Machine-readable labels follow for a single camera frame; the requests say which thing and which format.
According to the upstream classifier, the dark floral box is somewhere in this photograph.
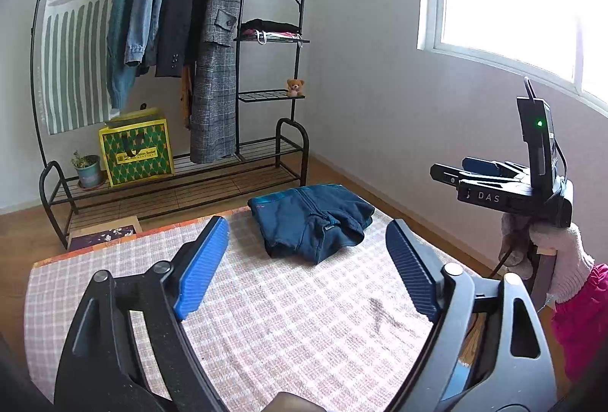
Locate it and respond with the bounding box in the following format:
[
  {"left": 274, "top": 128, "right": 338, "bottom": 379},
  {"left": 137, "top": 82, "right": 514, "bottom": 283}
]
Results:
[{"left": 68, "top": 224, "right": 143, "bottom": 251}]

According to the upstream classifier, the pink checked cloth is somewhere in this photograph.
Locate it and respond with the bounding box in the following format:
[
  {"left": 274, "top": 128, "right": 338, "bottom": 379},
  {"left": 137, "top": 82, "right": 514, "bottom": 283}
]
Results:
[{"left": 24, "top": 203, "right": 485, "bottom": 412}]

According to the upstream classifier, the person's right hand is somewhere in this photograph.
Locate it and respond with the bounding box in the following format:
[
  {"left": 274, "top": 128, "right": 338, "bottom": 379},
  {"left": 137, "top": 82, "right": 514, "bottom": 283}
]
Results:
[{"left": 499, "top": 212, "right": 595, "bottom": 304}]

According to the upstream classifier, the person's right forearm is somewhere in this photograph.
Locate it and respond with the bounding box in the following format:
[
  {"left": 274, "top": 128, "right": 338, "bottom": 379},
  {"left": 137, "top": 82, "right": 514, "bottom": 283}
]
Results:
[{"left": 551, "top": 264, "right": 608, "bottom": 382}]

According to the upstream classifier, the grey plaid coat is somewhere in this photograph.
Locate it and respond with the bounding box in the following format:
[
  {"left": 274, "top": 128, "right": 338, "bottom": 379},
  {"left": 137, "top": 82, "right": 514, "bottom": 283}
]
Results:
[{"left": 190, "top": 0, "right": 241, "bottom": 165}]

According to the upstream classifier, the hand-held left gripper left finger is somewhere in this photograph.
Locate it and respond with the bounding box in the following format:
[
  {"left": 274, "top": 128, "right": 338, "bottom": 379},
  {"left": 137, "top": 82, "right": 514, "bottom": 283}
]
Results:
[{"left": 54, "top": 216, "right": 231, "bottom": 412}]

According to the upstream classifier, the stack of folded clothes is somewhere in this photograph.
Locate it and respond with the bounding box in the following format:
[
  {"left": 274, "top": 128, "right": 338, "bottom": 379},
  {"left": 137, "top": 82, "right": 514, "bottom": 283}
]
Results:
[{"left": 239, "top": 19, "right": 302, "bottom": 44}]

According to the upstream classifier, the yellow green patterned bag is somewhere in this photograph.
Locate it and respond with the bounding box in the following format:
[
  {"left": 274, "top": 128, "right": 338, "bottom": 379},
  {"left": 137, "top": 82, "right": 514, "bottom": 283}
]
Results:
[{"left": 98, "top": 107, "right": 175, "bottom": 188}]

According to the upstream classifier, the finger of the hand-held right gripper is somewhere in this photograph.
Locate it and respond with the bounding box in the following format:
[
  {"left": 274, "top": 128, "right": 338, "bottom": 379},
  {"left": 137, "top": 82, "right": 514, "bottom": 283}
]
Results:
[
  {"left": 462, "top": 157, "right": 530, "bottom": 177},
  {"left": 431, "top": 162, "right": 524, "bottom": 192}
]

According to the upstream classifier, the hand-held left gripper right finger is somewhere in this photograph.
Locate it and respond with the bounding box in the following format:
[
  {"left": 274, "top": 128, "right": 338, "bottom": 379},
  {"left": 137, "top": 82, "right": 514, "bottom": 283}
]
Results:
[{"left": 386, "top": 219, "right": 557, "bottom": 412}]

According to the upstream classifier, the black coat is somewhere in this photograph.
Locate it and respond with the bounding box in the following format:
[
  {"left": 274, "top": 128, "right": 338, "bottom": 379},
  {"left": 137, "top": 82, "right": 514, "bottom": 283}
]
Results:
[{"left": 154, "top": 0, "right": 211, "bottom": 79}]

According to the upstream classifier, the dark denim jacket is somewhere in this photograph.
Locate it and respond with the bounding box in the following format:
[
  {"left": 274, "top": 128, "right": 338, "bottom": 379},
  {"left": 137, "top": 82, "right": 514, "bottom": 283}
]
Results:
[{"left": 105, "top": 0, "right": 153, "bottom": 110}]

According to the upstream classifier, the small potted plant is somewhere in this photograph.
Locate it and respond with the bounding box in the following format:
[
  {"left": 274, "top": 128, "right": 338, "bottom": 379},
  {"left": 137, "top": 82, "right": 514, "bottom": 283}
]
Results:
[{"left": 71, "top": 150, "right": 103, "bottom": 189}]

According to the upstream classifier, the grey striped wall cloth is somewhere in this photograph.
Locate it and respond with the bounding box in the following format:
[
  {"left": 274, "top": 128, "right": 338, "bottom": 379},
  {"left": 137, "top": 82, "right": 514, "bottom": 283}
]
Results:
[{"left": 40, "top": 0, "right": 136, "bottom": 135}]

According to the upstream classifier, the teal plaid fleece jacket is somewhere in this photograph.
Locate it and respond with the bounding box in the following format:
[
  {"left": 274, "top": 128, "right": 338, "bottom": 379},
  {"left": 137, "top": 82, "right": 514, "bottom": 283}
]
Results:
[{"left": 248, "top": 184, "right": 376, "bottom": 265}]

